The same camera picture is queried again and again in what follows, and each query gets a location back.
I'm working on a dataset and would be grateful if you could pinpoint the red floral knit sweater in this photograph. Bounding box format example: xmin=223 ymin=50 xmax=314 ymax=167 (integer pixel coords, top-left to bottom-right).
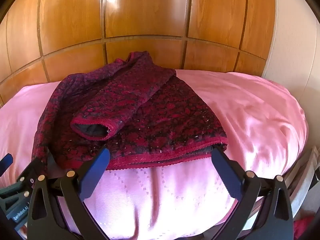
xmin=31 ymin=51 xmax=228 ymax=170

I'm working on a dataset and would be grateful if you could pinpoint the grey bedside furniture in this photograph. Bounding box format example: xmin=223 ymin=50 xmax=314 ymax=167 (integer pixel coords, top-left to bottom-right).
xmin=285 ymin=146 xmax=319 ymax=217

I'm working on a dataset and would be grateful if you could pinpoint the pink bed cover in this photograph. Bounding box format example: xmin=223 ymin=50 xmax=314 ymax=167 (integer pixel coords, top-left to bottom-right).
xmin=1 ymin=70 xmax=308 ymax=239

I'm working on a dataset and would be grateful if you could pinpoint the wooden panelled headboard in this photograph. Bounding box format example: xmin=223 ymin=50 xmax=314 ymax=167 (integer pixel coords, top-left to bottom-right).
xmin=1 ymin=0 xmax=276 ymax=104

